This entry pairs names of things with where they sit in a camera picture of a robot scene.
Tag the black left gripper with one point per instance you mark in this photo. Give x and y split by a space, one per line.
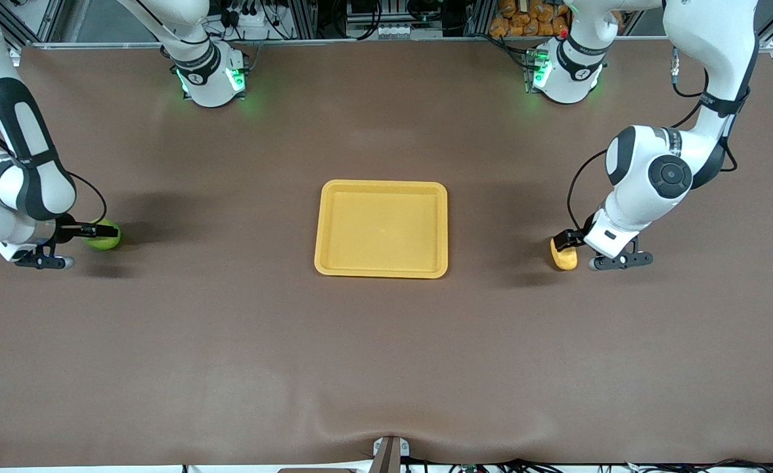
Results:
568 240

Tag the brown table mat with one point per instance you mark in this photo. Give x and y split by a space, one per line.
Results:
386 361

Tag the aluminium table edge rail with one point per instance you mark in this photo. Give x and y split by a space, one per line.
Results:
360 41

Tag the yellow plastic tray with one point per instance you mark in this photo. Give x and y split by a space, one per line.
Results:
383 230

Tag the yellow bread piece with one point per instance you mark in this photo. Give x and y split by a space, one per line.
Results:
565 261

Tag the white power strip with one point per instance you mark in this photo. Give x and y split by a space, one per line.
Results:
251 18

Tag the orange snack bag pile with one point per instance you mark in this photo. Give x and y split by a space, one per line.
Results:
524 20

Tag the green apple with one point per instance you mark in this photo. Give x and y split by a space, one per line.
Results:
104 244

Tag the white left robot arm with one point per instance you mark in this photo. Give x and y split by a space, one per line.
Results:
642 197

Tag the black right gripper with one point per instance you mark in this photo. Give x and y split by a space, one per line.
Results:
69 230

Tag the white connector strip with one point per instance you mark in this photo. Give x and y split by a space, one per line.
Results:
399 31

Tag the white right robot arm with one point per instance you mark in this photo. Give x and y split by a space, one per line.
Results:
5 190

